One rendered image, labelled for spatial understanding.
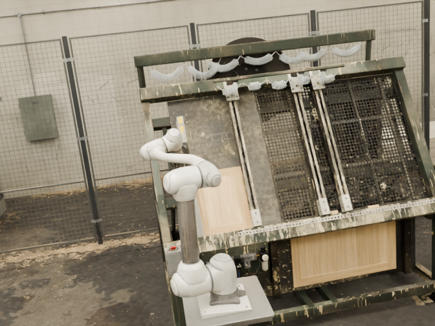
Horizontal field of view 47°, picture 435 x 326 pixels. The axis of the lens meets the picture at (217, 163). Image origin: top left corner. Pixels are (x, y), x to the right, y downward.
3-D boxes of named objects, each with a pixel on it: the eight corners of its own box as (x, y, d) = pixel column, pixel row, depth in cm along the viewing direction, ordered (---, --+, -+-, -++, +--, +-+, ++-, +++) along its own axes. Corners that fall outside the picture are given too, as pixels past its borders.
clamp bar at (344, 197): (339, 213, 383) (351, 206, 360) (304, 74, 415) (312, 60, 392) (351, 211, 385) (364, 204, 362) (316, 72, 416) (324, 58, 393)
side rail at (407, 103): (426, 200, 400) (433, 196, 390) (388, 76, 430) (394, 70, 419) (435, 198, 402) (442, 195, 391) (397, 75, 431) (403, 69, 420)
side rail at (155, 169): (162, 244, 368) (162, 242, 358) (142, 108, 398) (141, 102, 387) (171, 243, 369) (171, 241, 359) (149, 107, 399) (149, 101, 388)
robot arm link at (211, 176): (213, 156, 289) (191, 160, 284) (226, 169, 274) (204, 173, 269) (212, 177, 295) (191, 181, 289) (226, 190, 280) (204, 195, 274)
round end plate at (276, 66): (211, 132, 453) (202, 42, 433) (211, 130, 459) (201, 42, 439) (296, 120, 465) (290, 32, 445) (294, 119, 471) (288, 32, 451)
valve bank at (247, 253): (206, 292, 351) (202, 260, 345) (203, 282, 365) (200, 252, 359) (275, 279, 359) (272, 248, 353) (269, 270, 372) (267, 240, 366)
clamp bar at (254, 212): (250, 228, 372) (256, 222, 350) (221, 84, 404) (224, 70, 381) (263, 226, 374) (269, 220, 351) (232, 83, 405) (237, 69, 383)
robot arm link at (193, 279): (214, 296, 288) (178, 306, 280) (202, 285, 303) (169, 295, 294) (204, 167, 271) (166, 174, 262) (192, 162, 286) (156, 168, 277)
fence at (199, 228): (197, 238, 366) (197, 237, 363) (176, 118, 392) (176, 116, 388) (203, 237, 367) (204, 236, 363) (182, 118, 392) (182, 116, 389)
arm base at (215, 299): (246, 303, 294) (246, 295, 292) (209, 306, 293) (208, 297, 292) (244, 288, 311) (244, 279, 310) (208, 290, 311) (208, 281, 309)
